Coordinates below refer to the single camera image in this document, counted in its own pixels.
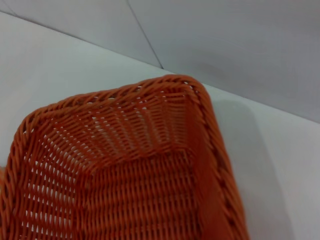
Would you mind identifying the orange woven plastic basket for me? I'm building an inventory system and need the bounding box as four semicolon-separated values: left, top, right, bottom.
0;74;251;240

